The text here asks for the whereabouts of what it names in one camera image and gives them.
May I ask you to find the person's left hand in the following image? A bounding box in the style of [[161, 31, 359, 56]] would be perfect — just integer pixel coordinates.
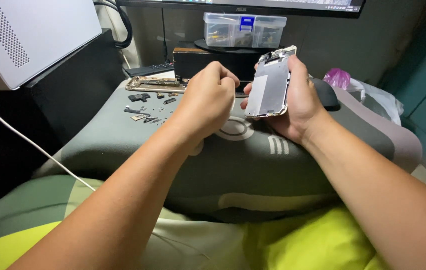
[[166, 61, 241, 155]]

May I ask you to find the person's right hand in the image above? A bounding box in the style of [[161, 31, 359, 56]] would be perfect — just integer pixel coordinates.
[[240, 55, 328, 147]]

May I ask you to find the phone screen assembly metal back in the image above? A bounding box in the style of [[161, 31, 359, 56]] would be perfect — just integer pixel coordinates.
[[244, 45, 298, 120]]

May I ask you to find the black computer mouse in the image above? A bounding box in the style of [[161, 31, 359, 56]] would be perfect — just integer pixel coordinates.
[[310, 77, 341, 112]]

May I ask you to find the dark wooden box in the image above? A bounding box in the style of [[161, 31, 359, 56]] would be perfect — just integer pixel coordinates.
[[173, 41, 264, 82]]

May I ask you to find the pink plastic bag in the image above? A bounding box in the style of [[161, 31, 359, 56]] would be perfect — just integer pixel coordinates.
[[323, 68, 351, 91]]

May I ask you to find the group of tiny phone screws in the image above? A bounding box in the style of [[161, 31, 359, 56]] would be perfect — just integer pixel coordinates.
[[140, 106, 167, 125]]

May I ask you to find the gold phone rear housing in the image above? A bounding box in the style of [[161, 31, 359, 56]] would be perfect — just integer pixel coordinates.
[[125, 76, 250, 99]]

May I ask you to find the black round monitor stand base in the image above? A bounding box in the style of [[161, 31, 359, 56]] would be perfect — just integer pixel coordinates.
[[194, 38, 285, 54]]

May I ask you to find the black remote control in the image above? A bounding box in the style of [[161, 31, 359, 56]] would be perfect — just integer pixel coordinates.
[[125, 62, 175, 78]]

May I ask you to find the black phone speaker module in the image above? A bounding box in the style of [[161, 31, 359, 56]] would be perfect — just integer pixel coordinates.
[[128, 92, 151, 103]]

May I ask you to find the grey green lap cushion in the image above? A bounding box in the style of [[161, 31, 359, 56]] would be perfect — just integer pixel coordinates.
[[35, 77, 423, 223]]

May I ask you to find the white plastic bag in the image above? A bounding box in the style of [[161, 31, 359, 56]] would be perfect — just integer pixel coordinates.
[[347, 78, 405, 127]]

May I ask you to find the clear plastic parts box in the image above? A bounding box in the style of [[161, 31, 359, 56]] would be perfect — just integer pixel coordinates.
[[203, 12, 287, 49]]

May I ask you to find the black computer monitor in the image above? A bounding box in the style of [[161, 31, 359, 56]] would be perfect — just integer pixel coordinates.
[[115, 0, 367, 19]]

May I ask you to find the black cabinet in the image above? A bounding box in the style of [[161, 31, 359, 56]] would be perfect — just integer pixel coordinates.
[[0, 29, 127, 218]]

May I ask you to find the yellow green shirt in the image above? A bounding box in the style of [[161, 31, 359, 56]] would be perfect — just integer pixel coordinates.
[[0, 175, 426, 270]]

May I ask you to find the silver perforated computer case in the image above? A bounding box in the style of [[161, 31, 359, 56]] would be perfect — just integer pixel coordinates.
[[0, 0, 103, 91]]

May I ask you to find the black phone flex cable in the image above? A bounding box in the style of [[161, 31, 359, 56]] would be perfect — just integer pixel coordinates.
[[123, 106, 151, 116]]

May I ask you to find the thin black cable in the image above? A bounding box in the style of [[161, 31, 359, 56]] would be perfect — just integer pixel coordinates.
[[160, 7, 170, 64]]

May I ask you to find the thick black cable bundle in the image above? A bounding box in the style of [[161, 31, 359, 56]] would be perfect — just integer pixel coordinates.
[[93, 0, 134, 50]]

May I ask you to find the white cable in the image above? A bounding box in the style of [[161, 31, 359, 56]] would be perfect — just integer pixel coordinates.
[[0, 94, 96, 192]]

